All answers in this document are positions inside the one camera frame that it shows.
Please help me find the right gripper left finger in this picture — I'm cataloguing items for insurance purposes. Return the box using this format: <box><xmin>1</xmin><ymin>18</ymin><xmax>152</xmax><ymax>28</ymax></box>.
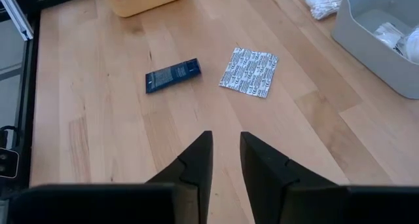
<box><xmin>146</xmin><ymin>130</ymin><xmax>214</xmax><ymax>224</ymax></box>

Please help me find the small black camera box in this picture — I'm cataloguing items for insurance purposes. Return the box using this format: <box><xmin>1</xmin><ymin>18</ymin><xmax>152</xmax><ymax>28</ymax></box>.
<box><xmin>0</xmin><ymin>147</ymin><xmax>20</xmax><ymax>179</ymax></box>

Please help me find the clear bag of cotton swabs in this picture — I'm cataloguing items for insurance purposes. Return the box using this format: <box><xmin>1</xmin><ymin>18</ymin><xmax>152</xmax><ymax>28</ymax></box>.
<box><xmin>304</xmin><ymin>0</ymin><xmax>347</xmax><ymax>21</ymax></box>

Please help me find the yellow plastic bin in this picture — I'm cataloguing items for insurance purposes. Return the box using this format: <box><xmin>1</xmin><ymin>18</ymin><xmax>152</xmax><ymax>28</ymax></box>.
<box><xmin>95</xmin><ymin>0</ymin><xmax>191</xmax><ymax>18</ymax></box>

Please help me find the grey plastic bin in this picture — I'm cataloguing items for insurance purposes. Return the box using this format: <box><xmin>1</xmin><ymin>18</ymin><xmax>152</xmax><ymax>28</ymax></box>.
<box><xmin>330</xmin><ymin>0</ymin><xmax>419</xmax><ymax>100</ymax></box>

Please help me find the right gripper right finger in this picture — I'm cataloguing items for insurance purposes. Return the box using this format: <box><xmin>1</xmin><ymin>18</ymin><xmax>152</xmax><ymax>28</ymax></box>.
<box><xmin>240</xmin><ymin>132</ymin><xmax>338</xmax><ymax>224</ymax></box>

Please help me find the printed foil wipe packet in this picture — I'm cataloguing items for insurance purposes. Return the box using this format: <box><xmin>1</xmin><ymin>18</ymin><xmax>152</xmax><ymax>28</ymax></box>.
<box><xmin>218</xmin><ymin>47</ymin><xmax>280</xmax><ymax>99</ymax></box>

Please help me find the clear bag of cotton pads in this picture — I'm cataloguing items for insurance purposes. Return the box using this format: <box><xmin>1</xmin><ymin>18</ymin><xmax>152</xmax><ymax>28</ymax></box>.
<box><xmin>403</xmin><ymin>26</ymin><xmax>419</xmax><ymax>66</ymax></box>
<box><xmin>372</xmin><ymin>20</ymin><xmax>414</xmax><ymax>56</ymax></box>

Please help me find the silver bracket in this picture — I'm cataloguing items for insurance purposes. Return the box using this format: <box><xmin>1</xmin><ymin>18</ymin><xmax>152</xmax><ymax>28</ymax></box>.
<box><xmin>0</xmin><ymin>0</ymin><xmax>35</xmax><ymax>41</ymax></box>

